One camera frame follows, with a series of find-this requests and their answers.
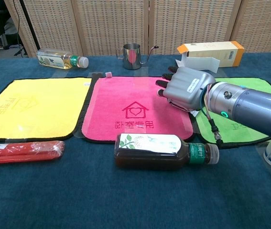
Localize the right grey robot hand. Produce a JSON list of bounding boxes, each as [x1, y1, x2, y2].
[[155, 66, 217, 111]]

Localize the green cloth with house print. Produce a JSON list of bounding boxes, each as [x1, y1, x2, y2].
[[188, 76, 271, 146]]

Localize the pink cloth with house print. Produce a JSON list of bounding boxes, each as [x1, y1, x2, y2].
[[78, 72, 196, 144]]

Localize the yellow cloth with house print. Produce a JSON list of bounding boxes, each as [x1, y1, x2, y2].
[[0, 77, 92, 142]]

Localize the orange and cream carton box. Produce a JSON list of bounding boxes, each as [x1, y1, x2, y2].
[[175, 41, 245, 73]]

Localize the steel gooseneck pitcher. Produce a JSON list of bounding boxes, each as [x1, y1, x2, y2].
[[116, 43, 160, 70]]

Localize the dark tea bottle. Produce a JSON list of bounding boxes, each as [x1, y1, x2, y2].
[[114, 133, 220, 171]]

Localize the wooden lattice folding screen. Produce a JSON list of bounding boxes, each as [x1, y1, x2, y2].
[[4, 0, 271, 58]]

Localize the light green tea bottle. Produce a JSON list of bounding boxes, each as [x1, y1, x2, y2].
[[36, 48, 89, 70]]

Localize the black tripod stand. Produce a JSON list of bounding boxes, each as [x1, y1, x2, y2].
[[13, 0, 41, 57]]

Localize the red chopsticks in plastic wrap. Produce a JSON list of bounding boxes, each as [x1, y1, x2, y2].
[[0, 140, 66, 166]]

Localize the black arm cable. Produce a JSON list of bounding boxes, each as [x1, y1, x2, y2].
[[206, 108, 271, 150]]

